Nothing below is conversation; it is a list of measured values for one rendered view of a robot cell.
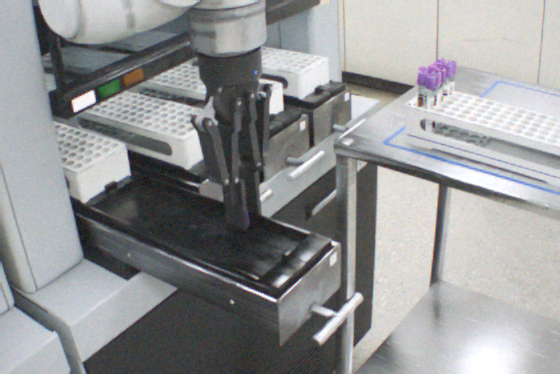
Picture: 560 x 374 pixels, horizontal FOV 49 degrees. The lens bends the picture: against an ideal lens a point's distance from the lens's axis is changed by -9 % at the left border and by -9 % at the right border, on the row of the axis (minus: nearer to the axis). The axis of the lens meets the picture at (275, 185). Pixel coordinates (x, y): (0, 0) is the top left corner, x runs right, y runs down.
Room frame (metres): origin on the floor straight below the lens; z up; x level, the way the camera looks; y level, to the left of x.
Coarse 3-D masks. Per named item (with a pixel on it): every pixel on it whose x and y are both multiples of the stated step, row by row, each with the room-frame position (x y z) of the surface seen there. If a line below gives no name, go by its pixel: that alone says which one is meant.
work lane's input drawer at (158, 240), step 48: (144, 192) 0.85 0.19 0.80; (192, 192) 0.81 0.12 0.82; (96, 240) 0.77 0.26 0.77; (144, 240) 0.72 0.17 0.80; (192, 240) 0.72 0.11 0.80; (240, 240) 0.71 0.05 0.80; (288, 240) 0.70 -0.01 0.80; (192, 288) 0.66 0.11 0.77; (240, 288) 0.61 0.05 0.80; (288, 288) 0.60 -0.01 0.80; (336, 288) 0.68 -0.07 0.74; (288, 336) 0.59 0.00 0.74
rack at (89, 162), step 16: (64, 128) 0.97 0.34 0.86; (64, 144) 0.91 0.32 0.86; (80, 144) 0.91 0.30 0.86; (96, 144) 0.89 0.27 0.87; (112, 144) 0.89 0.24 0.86; (64, 160) 0.86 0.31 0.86; (80, 160) 0.84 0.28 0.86; (96, 160) 0.84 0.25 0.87; (112, 160) 0.86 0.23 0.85; (64, 176) 0.91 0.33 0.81; (80, 176) 0.81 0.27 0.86; (96, 176) 0.83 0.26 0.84; (112, 176) 0.85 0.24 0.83; (80, 192) 0.81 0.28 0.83; (96, 192) 0.82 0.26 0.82
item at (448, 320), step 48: (480, 96) 1.10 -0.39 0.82; (528, 96) 1.09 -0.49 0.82; (336, 144) 0.93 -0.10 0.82; (384, 144) 0.92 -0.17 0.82; (336, 192) 0.94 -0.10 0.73; (480, 192) 0.78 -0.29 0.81; (528, 192) 0.75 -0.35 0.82; (336, 240) 0.94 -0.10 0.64; (432, 288) 1.22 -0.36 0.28; (432, 336) 1.05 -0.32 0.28; (480, 336) 1.03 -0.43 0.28; (528, 336) 1.01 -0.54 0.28
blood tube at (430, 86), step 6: (426, 78) 0.91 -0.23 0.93; (432, 78) 0.90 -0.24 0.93; (426, 84) 0.91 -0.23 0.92; (432, 84) 0.90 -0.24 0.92; (426, 90) 0.91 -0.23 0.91; (432, 90) 0.90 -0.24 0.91; (432, 96) 0.90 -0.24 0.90; (426, 102) 0.91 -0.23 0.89; (432, 102) 0.90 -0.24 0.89; (426, 108) 0.91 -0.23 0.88; (432, 108) 0.90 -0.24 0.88; (426, 120) 0.91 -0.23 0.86; (426, 126) 0.91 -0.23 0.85
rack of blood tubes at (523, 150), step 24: (456, 96) 0.96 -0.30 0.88; (408, 120) 0.92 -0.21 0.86; (432, 120) 0.89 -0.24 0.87; (456, 120) 0.87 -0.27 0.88; (480, 120) 0.86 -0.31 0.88; (504, 120) 0.86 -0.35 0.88; (528, 120) 0.86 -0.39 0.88; (552, 120) 0.86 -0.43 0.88; (432, 144) 0.89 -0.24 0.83; (456, 144) 0.87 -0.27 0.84; (480, 144) 0.88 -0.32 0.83; (504, 144) 0.89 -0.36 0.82; (528, 144) 0.79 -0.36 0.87; (552, 144) 0.77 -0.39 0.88; (504, 168) 0.81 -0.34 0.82; (552, 168) 0.77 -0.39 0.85
